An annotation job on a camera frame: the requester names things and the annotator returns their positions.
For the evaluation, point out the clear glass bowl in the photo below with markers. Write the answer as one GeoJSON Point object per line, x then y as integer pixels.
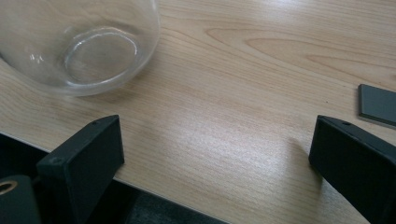
{"type": "Point", "coordinates": [77, 43]}

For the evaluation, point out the dark grey flat tile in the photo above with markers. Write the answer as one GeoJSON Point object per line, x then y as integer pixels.
{"type": "Point", "coordinates": [378, 104]}

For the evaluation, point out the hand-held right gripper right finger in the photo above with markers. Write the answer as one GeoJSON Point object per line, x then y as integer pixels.
{"type": "Point", "coordinates": [355, 161]}

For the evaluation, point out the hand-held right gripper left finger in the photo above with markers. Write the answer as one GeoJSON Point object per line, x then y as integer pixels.
{"type": "Point", "coordinates": [81, 161]}

